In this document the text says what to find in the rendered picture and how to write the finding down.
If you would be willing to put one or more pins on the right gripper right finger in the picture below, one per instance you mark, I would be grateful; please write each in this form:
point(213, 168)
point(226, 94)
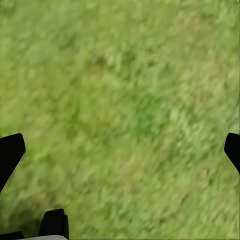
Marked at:
point(232, 149)

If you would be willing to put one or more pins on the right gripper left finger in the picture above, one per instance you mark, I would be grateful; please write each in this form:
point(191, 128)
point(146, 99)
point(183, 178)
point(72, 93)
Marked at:
point(12, 148)

